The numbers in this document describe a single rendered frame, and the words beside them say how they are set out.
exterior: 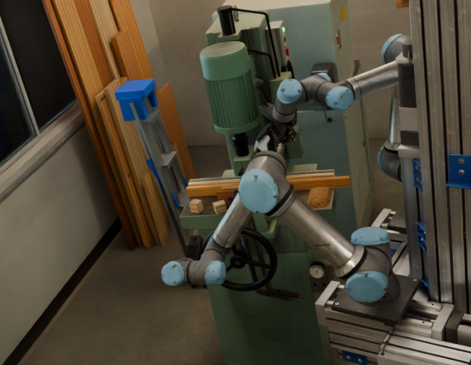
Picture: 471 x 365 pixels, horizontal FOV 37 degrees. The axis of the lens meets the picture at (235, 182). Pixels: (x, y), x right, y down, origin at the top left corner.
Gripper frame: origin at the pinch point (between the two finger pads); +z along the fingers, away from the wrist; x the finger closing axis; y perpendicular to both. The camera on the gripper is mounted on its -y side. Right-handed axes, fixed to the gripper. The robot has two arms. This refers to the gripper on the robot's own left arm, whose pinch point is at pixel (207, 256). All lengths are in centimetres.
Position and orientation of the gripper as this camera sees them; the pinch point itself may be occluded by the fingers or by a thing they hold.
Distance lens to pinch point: 258.0
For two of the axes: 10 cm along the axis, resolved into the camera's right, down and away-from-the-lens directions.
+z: 2.9, -0.1, 9.6
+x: 9.6, -0.2, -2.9
